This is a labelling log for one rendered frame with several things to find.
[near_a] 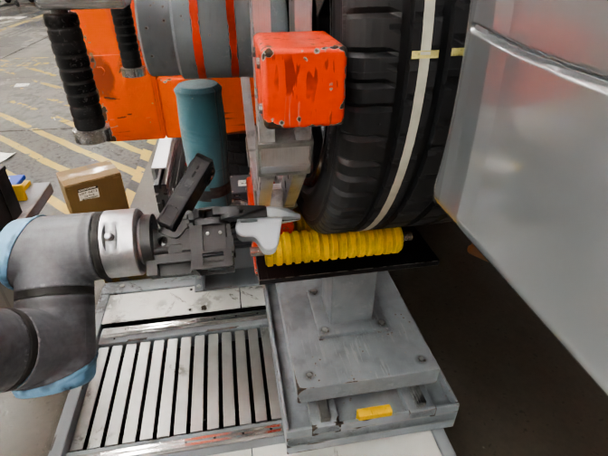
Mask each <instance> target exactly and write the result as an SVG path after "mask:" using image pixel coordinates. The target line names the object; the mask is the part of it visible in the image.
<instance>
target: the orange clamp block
mask: <svg viewBox="0 0 608 456"><path fill-rule="evenodd" d="M253 46H254V47H252V56H253V57H254V61H255V77H256V89H255V90H254V97H255V99H257V101H258V104H259V113H260V114H261V116H262V119H263V123H264V126H265V128H268V129H276V128H305V127H320V126H335V125H341V124H342V123H343V122H344V115H345V97H346V78H347V48H346V46H344V45H343V44H342V43H340V42H339V41H337V40H336V39H335V38H333V37H332V36H331V35H329V34H328V33H326V32H324V31H308V32H276V33H256V34H255V35H254V36H253Z"/></svg>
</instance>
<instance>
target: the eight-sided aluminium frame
mask: <svg viewBox="0 0 608 456"><path fill-rule="evenodd" d="M249 7H250V22H251V37H252V47H254V46H253V36H254V35H255V34H256V33H271V2H270V0H249ZM289 18H290V32H308V31H312V0H289ZM252 66H253V76H250V77H239V78H241V86H242V103H243V112H244V121H245V130H246V138H245V142H246V153H247V160H248V167H249V168H250V169H251V175H252V185H253V198H254V205H265V206H274V207H281V208H288V209H290V210H291V211H293V209H294V208H297V204H296V202H297V199H298V197H299V193H300V190H301V187H302V186H303V183H304V180H305V178H306V175H307V174H309V173H310V169H311V161H312V153H313V145H314V139H313V136H312V132H311V127H305V128H276V129H268V128H265V126H264V123H263V119H262V116H261V114H260V113H259V104H258V101H257V99H255V110H256V126H255V125H254V116H253V107H252V92H251V83H250V78H253V80H254V89H256V77H255V61H254V57H253V56H252ZM273 182H275V184H273Z"/></svg>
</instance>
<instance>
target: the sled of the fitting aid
mask: <svg viewBox="0 0 608 456"><path fill-rule="evenodd" d="M263 293H264V299H265V306H266V312H267V319H268V325H269V331H270V338H271V349H272V355H273V362H274V368H275V375H276V381H277V387H278V394H279V400H280V411H281V418H282V424H283V431H284V437H285V443H286V450H287V454H292V453H297V452H303V451H313V450H318V449H324V448H329V447H335V446H339V445H345V444H350V443H356V442H366V441H372V440H377V439H383V438H387V437H393V436H398V435H404V434H409V433H415V432H425V431H430V430H435V429H441V428H446V427H452V426H453V425H454V422H455V418H456V415H457V412H458V410H459V406H460V404H459V402H458V400H457V398H456V396H455V395H454V393H453V391H452V389H451V387H450V385H449V384H448V382H447V380H446V378H445V376H444V374H443V372H442V371H441V369H440V371H439V374H438V378H437V382H435V383H430V384H424V385H413V386H407V387H401V388H395V389H389V390H384V391H377V392H372V393H365V394H354V395H349V396H342V397H337V398H330V399H325V400H318V401H313V402H306V403H301V404H299V403H298V402H297V397H296V392H295V387H294V383H293V377H292V373H291V367H290V358H289V353H288V349H287V343H286V338H285V333H284V328H283V323H282V318H281V313H280V304H279V299H278V294H277V289H276V284H275V283H272V284H264V285H263Z"/></svg>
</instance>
